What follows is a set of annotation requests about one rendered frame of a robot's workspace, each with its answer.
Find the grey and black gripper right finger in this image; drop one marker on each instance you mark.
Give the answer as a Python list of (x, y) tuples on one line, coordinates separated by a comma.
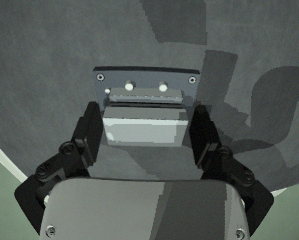
[(218, 163)]

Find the grey rectangular block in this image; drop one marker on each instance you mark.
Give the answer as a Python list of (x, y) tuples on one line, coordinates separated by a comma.
[(145, 117)]

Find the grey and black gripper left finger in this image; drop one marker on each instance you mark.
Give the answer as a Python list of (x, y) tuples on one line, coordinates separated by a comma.
[(69, 162)]

